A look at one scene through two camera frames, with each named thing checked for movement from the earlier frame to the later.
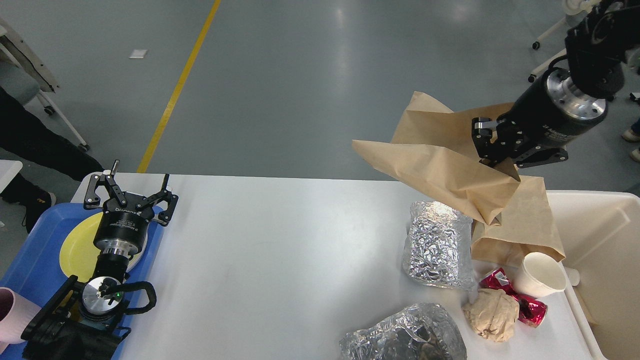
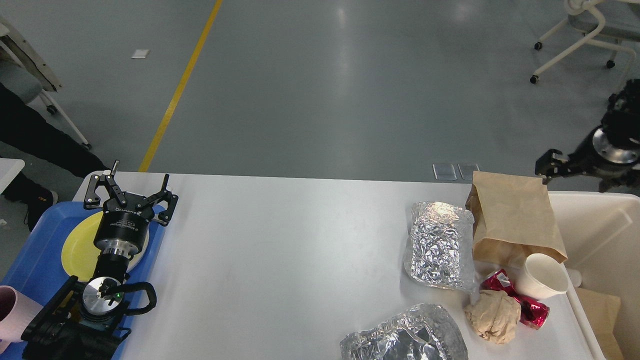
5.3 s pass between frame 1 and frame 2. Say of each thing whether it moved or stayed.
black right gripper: moved
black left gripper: stayed
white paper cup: stayed
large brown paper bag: moved
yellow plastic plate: stayed
